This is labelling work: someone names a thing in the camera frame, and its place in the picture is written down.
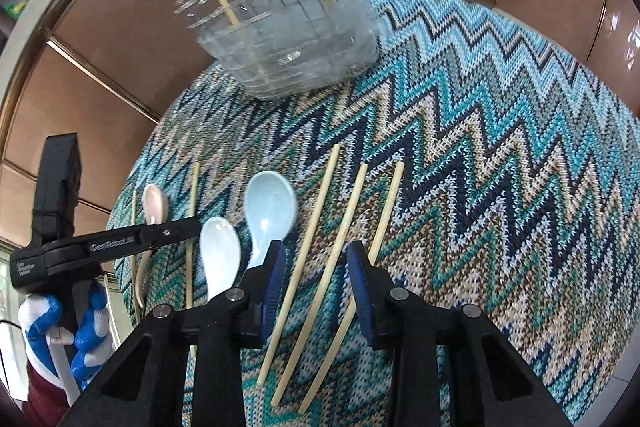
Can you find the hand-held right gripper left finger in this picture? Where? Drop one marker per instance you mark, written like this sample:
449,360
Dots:
272,279

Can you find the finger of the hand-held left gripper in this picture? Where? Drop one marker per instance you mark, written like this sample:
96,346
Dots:
150,239

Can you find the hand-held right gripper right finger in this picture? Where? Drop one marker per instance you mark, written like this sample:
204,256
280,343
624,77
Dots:
360,287

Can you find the pink ceramic spoon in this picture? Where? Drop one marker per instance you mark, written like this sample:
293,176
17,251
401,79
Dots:
152,202

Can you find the white ceramic spoon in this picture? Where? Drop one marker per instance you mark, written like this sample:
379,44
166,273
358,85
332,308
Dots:
220,247

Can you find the light blue ceramic spoon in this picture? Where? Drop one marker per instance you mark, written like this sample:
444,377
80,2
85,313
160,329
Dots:
270,207

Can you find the clear plastic utensil holder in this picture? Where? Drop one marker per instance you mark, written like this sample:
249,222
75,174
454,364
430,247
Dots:
300,42

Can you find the person's left forearm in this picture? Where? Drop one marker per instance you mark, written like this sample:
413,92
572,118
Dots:
45,394

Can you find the person's left hand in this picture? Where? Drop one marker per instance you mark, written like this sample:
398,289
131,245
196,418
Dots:
40,317

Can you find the brown glossy cabinet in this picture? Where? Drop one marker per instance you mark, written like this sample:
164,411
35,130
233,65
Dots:
125,32

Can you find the zigzag knitted cloth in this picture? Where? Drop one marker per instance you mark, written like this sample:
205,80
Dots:
475,157

